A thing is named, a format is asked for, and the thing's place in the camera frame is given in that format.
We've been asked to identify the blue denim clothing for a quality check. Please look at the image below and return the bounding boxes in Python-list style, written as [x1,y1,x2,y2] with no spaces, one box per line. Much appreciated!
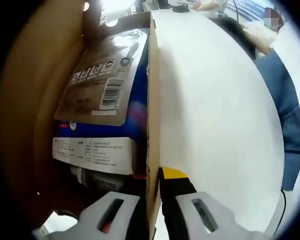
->
[254,48,300,191]

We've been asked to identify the blue soft tissue pack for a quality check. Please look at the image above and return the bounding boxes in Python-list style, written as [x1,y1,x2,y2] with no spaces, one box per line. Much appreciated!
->
[54,32,151,141]

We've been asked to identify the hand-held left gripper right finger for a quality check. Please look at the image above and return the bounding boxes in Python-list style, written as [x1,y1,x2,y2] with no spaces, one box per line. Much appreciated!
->
[158,166,238,240]

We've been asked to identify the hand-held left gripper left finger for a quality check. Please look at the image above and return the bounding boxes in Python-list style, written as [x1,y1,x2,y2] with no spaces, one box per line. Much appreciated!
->
[78,174,148,240]

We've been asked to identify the white rectangular carton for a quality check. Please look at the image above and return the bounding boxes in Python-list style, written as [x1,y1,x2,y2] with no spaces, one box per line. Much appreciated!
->
[51,136,139,175]

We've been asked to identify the soft wet wipes pouch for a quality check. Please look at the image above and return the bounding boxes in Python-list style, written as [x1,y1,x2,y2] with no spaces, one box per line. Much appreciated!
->
[53,28,151,126]

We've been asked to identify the brown cardboard shoe box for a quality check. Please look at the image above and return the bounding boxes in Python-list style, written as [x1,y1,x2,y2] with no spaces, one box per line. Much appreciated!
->
[0,0,161,240]

